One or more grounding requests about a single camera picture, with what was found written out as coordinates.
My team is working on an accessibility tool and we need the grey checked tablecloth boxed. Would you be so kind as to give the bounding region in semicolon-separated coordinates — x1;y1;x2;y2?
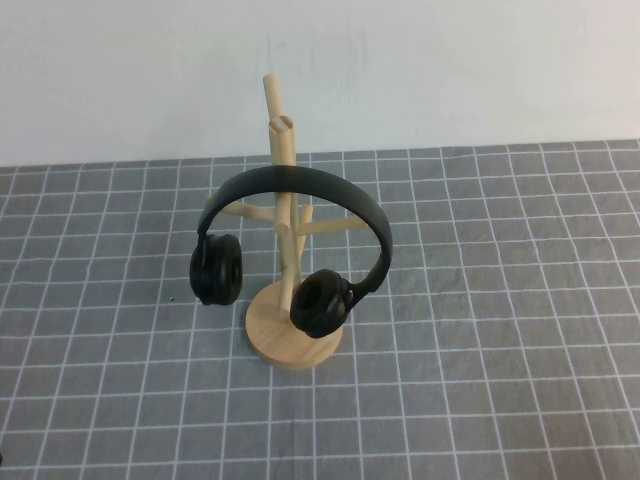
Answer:
0;139;640;480

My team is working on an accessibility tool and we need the black over-ear headphones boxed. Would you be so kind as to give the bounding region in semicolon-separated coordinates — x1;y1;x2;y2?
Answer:
188;164;395;338

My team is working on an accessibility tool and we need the wooden tree-shaped headphone stand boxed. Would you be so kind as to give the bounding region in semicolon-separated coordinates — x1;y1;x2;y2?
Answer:
203;73;362;371

